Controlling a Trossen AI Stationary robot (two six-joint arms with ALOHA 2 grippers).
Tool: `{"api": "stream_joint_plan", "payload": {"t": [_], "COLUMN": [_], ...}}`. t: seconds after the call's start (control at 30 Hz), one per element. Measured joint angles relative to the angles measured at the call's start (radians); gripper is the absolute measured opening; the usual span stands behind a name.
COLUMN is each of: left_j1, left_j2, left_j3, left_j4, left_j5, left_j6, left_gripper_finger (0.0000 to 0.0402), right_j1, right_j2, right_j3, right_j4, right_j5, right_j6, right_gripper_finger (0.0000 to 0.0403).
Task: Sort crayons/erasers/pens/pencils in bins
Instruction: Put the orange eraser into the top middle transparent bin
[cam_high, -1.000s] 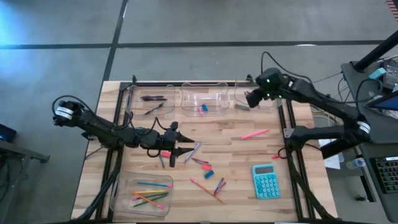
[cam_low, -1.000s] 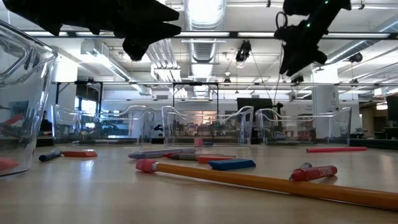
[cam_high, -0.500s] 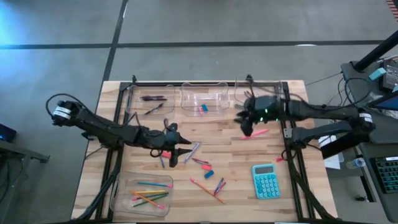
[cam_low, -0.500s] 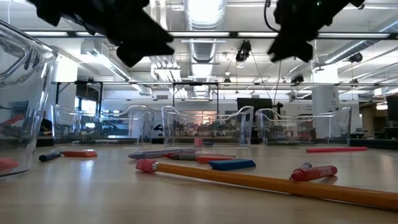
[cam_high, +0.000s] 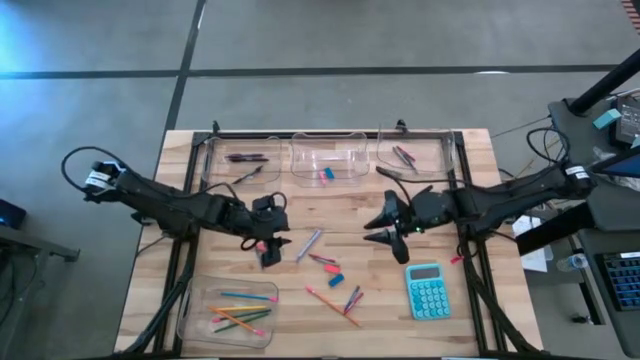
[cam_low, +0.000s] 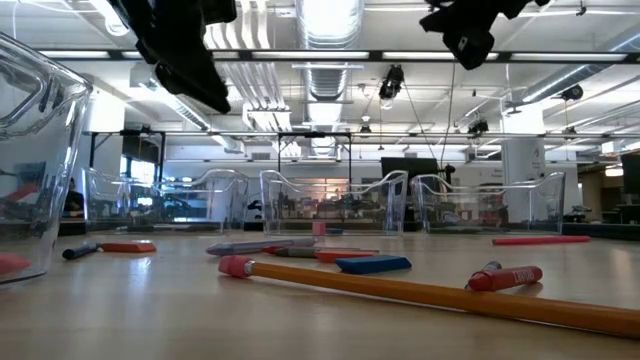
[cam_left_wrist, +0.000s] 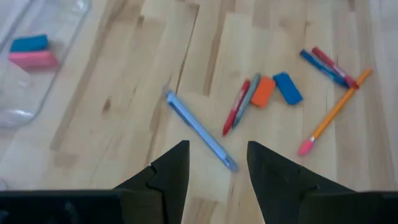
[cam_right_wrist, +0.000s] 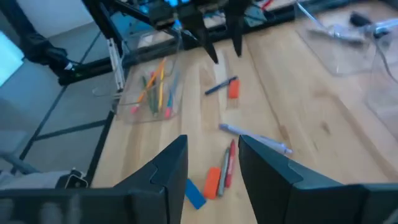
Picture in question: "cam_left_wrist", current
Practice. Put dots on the orange red eraser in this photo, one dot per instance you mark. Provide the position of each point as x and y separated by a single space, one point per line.
263 92

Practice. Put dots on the grey crayon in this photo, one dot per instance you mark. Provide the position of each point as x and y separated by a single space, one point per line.
247 99

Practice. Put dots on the blue marker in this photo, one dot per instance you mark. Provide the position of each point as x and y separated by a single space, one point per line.
323 68

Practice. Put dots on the orange pencil pink eraser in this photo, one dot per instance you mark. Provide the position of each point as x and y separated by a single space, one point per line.
335 109

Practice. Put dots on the red crayon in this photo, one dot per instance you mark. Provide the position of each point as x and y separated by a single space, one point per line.
236 107
334 67

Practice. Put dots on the light blue pen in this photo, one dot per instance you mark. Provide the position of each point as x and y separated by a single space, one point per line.
199 127

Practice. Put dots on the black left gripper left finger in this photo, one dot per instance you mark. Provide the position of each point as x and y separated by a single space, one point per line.
171 186

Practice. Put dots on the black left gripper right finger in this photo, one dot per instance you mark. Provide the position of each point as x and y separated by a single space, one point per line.
280 193

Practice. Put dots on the clear plastic bin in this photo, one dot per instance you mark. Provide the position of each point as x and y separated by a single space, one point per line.
18 112

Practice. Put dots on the blue eraser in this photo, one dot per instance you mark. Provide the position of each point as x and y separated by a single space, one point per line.
29 43
287 88

